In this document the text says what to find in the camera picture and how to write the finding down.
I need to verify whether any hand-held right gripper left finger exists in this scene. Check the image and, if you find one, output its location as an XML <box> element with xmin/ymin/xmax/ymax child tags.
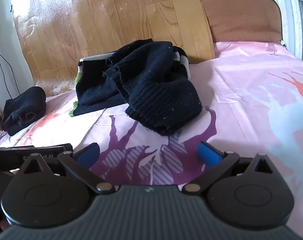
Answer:
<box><xmin>20</xmin><ymin>142</ymin><xmax>117</xmax><ymax>194</ymax></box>

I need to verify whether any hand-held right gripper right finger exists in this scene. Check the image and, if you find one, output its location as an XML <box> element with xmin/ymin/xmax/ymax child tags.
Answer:
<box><xmin>183</xmin><ymin>141</ymin><xmax>280</xmax><ymax>194</ymax></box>

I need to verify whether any navy green striped knit sweater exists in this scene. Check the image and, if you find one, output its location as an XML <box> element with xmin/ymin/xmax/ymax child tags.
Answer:
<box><xmin>71</xmin><ymin>39</ymin><xmax>202</xmax><ymax>136</ymax></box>

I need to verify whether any folded dark navy garment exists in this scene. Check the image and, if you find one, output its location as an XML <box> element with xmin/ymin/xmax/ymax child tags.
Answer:
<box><xmin>0</xmin><ymin>86</ymin><xmax>47</xmax><ymax>137</ymax></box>

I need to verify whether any pink printed bedsheet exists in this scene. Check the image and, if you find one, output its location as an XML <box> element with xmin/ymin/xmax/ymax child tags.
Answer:
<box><xmin>0</xmin><ymin>40</ymin><xmax>303</xmax><ymax>239</ymax></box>

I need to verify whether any wood-pattern vinyl sheet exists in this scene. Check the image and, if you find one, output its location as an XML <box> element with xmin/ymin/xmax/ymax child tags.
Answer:
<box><xmin>11</xmin><ymin>0</ymin><xmax>216</xmax><ymax>98</ymax></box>

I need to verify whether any brown mesh cushion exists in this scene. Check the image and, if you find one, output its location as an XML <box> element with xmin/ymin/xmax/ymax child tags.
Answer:
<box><xmin>200</xmin><ymin>0</ymin><xmax>288</xmax><ymax>46</ymax></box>

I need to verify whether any black cable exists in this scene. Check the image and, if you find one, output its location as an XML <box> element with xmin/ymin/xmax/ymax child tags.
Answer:
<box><xmin>0</xmin><ymin>40</ymin><xmax>20</xmax><ymax>101</ymax></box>

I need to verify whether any white window frame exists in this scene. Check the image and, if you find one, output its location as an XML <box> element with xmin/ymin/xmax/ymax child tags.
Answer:
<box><xmin>275</xmin><ymin>0</ymin><xmax>303</xmax><ymax>67</ymax></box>

